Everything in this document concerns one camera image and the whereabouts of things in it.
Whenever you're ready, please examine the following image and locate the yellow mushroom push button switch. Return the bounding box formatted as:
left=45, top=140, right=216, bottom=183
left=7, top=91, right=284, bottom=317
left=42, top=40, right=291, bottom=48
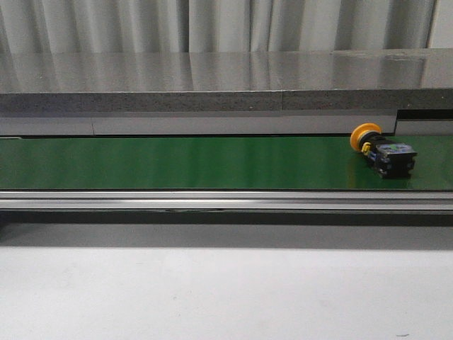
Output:
left=350, top=123, right=418, bottom=179

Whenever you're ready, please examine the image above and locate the grey stone counter slab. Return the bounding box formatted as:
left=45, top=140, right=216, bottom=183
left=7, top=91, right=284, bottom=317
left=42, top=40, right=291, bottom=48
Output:
left=1, top=49, right=452, bottom=113

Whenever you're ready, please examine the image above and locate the green conveyor belt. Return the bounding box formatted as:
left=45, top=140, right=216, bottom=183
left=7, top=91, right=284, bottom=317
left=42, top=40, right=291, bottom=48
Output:
left=1, top=136, right=452, bottom=191

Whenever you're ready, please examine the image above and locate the white pleated curtain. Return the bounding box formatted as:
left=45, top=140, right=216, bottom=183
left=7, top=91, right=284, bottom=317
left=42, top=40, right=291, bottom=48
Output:
left=1, top=0, right=452, bottom=53

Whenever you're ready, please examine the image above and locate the aluminium conveyor front rail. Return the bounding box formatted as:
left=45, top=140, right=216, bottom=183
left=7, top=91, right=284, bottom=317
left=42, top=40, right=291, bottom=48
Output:
left=1, top=190, right=452, bottom=213

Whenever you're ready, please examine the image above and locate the grey conveyor back rail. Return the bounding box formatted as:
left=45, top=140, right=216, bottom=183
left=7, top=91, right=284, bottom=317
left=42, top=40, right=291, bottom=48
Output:
left=1, top=109, right=452, bottom=136

